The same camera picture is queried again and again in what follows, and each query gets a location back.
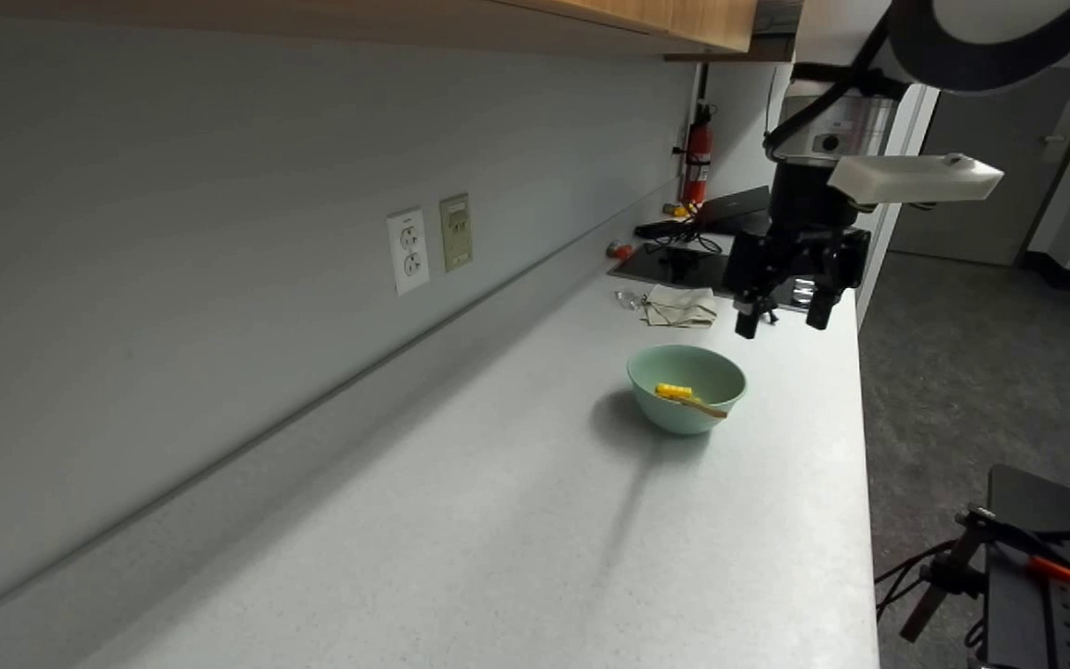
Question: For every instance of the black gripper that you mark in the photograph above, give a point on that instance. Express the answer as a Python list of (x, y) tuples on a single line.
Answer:
[(797, 225)]

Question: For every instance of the yellow food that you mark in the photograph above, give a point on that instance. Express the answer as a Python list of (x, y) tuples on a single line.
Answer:
[(672, 390)]

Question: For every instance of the green bowl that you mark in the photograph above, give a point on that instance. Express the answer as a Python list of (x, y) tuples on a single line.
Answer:
[(684, 426)]

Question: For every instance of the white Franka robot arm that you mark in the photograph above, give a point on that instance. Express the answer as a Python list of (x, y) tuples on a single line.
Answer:
[(844, 125)]

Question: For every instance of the crumpled clear plastic wrap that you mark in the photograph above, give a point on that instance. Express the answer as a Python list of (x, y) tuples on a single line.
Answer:
[(628, 299)]

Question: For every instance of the small red object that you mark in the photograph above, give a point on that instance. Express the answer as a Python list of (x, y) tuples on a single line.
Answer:
[(623, 251)]

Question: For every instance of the red fire extinguisher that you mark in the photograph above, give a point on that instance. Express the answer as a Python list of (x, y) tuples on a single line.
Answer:
[(698, 148)]

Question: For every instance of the grey door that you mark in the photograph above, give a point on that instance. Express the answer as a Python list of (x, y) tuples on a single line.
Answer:
[(966, 226)]

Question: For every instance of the black tripod stand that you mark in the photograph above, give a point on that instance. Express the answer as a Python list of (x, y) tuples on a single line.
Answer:
[(937, 579)]

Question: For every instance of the black perforated table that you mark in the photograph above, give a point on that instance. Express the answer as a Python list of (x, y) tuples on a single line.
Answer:
[(1058, 594)]

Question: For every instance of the wooden wall cabinet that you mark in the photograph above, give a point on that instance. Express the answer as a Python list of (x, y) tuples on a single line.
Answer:
[(684, 17)]

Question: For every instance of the white wall outlet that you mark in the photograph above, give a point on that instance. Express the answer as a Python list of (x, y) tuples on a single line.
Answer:
[(410, 251)]

